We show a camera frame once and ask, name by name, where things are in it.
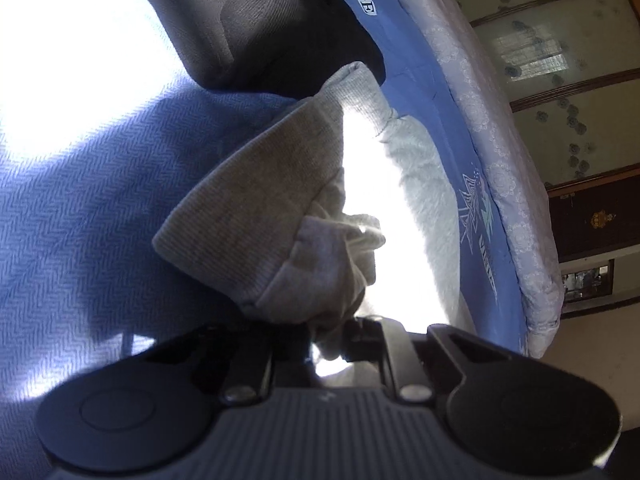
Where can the dark wooden door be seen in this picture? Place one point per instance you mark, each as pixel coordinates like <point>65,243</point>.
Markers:
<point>594,215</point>

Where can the frosted glass wardrobe doors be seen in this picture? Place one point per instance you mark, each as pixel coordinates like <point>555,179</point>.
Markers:
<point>570,70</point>

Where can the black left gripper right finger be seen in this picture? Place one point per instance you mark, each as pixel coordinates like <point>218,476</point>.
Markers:
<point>417,367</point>

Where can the blue patterned bed sheet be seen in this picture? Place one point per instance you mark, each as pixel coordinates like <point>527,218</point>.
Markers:
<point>103,133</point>

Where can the white lavender quilt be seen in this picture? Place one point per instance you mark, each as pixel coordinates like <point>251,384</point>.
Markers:
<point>510,172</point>

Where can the light grey pants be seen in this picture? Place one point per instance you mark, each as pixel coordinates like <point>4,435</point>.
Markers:
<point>341,207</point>

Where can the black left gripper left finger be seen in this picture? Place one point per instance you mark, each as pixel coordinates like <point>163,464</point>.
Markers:
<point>202,365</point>

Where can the dark grey black garment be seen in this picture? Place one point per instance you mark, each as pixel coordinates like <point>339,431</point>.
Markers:
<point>284,47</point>

